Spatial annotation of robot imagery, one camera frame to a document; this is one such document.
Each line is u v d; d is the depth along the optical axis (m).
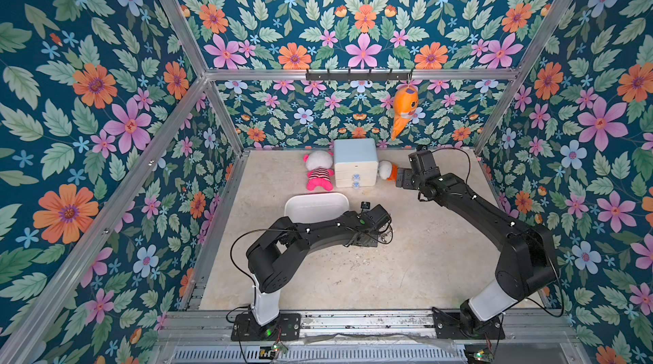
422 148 0.77
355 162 0.96
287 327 0.74
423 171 0.66
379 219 0.70
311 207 1.01
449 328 0.73
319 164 1.06
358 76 0.94
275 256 0.47
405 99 0.93
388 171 1.03
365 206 0.83
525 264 0.44
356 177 0.99
